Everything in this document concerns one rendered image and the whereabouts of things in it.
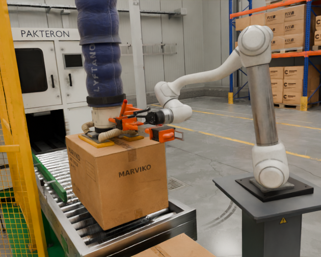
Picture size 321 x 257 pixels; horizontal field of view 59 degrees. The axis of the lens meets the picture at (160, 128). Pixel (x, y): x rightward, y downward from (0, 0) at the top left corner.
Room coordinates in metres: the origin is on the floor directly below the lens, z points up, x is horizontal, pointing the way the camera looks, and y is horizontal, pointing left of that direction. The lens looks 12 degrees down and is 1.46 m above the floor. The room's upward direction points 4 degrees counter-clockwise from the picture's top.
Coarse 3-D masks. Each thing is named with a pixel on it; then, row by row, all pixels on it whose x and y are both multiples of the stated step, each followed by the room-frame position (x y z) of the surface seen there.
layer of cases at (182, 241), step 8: (168, 240) 1.37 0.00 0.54; (176, 240) 1.37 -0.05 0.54; (184, 240) 1.36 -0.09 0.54; (192, 240) 1.36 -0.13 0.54; (152, 248) 1.31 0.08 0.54; (160, 248) 1.30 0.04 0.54; (168, 248) 1.30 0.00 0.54; (176, 248) 1.30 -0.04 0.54; (184, 248) 1.29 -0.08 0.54; (192, 248) 1.29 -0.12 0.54; (200, 248) 1.28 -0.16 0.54; (136, 256) 1.25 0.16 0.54; (144, 256) 1.25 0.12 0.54; (152, 256) 1.24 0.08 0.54; (160, 256) 1.24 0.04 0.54; (168, 256) 1.24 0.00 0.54; (176, 256) 1.23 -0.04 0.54; (184, 256) 1.23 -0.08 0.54; (192, 256) 1.23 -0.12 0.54; (200, 256) 1.22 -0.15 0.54; (208, 256) 1.22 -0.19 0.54; (216, 256) 1.22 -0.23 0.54
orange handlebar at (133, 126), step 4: (128, 108) 2.02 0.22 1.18; (132, 108) 1.97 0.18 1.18; (136, 108) 1.94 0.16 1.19; (124, 112) 1.80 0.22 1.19; (128, 112) 1.81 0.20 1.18; (132, 112) 1.82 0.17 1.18; (112, 120) 1.57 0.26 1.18; (128, 124) 1.40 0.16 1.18; (132, 124) 1.36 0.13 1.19; (136, 124) 1.37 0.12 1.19; (140, 124) 1.38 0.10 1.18; (132, 128) 1.37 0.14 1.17; (136, 128) 1.33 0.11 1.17; (148, 132) 1.23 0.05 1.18; (164, 136) 1.14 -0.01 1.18; (168, 136) 1.14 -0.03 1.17; (172, 136) 1.15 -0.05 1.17
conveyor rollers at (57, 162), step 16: (48, 160) 2.96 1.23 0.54; (64, 160) 2.90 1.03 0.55; (64, 176) 2.43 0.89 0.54; (64, 208) 1.81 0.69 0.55; (80, 208) 1.79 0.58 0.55; (80, 224) 1.59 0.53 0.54; (96, 224) 1.57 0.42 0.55; (128, 224) 1.57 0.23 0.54; (144, 224) 1.54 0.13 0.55; (96, 240) 1.45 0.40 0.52
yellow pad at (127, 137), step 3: (126, 135) 1.65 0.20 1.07; (129, 135) 1.64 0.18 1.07; (135, 135) 1.63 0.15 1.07; (138, 135) 1.64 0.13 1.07; (123, 138) 1.64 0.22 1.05; (126, 138) 1.61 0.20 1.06; (129, 138) 1.59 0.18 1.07; (132, 138) 1.59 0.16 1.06; (135, 138) 1.60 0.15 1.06; (138, 138) 1.61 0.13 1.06; (141, 138) 1.62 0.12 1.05; (129, 141) 1.58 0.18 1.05
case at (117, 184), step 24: (72, 144) 1.69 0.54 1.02; (120, 144) 1.53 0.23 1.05; (144, 144) 1.50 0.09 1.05; (72, 168) 1.77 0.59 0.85; (96, 168) 1.33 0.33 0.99; (120, 168) 1.39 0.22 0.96; (144, 168) 1.46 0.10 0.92; (96, 192) 1.37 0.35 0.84; (120, 192) 1.39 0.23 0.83; (144, 192) 1.46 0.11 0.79; (96, 216) 1.42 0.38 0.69; (120, 216) 1.38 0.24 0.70
